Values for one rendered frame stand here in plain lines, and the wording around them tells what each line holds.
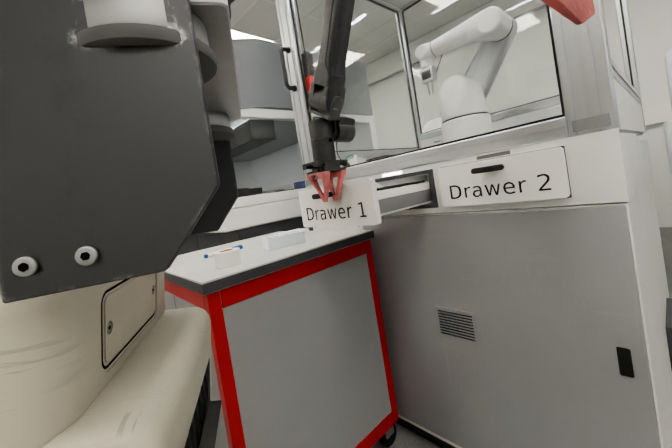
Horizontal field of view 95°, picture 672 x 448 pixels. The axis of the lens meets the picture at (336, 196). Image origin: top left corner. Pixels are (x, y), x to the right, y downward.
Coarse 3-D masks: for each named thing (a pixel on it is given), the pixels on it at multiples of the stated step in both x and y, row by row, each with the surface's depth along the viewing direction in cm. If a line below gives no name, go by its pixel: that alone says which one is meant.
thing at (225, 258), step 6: (216, 252) 83; (222, 252) 81; (228, 252) 81; (234, 252) 82; (240, 252) 85; (216, 258) 81; (222, 258) 80; (228, 258) 80; (234, 258) 81; (240, 258) 83; (216, 264) 81; (222, 264) 80; (228, 264) 80; (234, 264) 81
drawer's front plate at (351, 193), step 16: (304, 192) 90; (352, 192) 76; (368, 192) 72; (304, 208) 91; (320, 208) 86; (336, 208) 81; (352, 208) 77; (368, 208) 73; (304, 224) 92; (320, 224) 87; (336, 224) 82; (352, 224) 78; (368, 224) 74
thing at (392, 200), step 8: (416, 184) 87; (424, 184) 90; (384, 192) 77; (392, 192) 80; (400, 192) 82; (408, 192) 84; (416, 192) 86; (424, 192) 89; (384, 200) 77; (392, 200) 79; (400, 200) 81; (408, 200) 83; (416, 200) 86; (424, 200) 89; (384, 208) 76; (392, 208) 78; (400, 208) 81; (408, 208) 84
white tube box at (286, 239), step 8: (288, 232) 105; (296, 232) 101; (264, 240) 99; (272, 240) 97; (280, 240) 98; (288, 240) 99; (296, 240) 100; (304, 240) 102; (264, 248) 101; (272, 248) 97
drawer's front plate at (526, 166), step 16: (496, 160) 75; (512, 160) 73; (528, 160) 70; (544, 160) 68; (560, 160) 66; (448, 176) 85; (464, 176) 81; (480, 176) 78; (496, 176) 76; (512, 176) 73; (528, 176) 71; (544, 176) 68; (560, 176) 66; (448, 192) 85; (464, 192) 82; (528, 192) 71; (544, 192) 69; (560, 192) 67
